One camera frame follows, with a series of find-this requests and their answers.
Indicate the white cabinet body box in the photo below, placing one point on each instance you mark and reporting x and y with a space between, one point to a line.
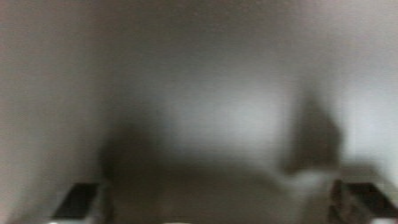
214 101

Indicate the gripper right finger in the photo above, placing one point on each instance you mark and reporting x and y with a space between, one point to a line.
362 205

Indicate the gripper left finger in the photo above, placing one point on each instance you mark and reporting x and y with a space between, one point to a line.
76 208

